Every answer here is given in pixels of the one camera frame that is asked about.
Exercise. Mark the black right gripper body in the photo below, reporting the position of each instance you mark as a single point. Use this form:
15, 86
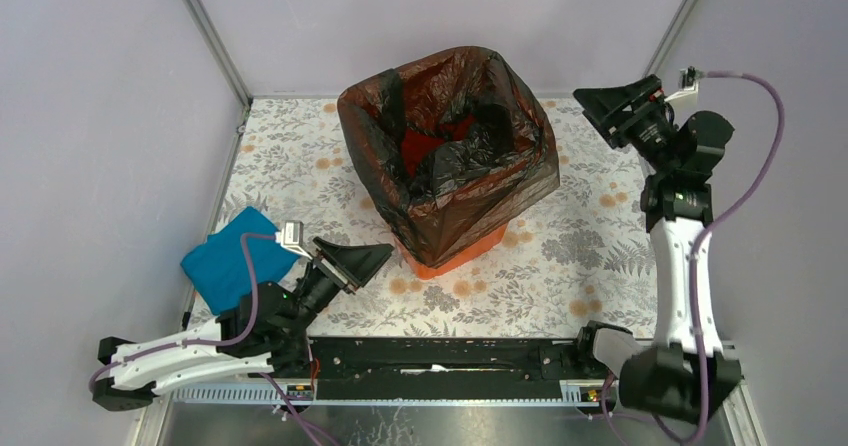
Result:
648, 132

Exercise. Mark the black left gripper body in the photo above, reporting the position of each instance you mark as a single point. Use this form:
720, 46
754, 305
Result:
317, 291

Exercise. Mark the orange plastic trash bin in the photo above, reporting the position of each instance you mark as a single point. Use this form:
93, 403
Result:
457, 257

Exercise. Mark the black plastic trash bag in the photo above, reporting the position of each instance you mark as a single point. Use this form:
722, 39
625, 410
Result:
449, 147

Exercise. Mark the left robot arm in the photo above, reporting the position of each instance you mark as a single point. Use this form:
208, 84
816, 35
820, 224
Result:
266, 333

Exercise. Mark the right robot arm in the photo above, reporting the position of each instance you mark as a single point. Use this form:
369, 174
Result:
684, 374

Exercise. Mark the blue folded cloth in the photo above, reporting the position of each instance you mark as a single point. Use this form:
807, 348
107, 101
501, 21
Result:
218, 269

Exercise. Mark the floral patterned table mat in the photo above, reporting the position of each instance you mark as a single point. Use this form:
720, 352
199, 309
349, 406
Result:
580, 254

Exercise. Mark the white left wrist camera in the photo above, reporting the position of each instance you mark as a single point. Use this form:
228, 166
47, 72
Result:
291, 238

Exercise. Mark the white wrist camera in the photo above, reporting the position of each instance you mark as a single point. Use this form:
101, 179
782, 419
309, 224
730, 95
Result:
291, 238
686, 96

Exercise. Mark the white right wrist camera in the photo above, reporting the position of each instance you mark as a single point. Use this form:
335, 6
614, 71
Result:
686, 96

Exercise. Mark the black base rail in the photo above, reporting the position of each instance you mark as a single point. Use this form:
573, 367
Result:
439, 369

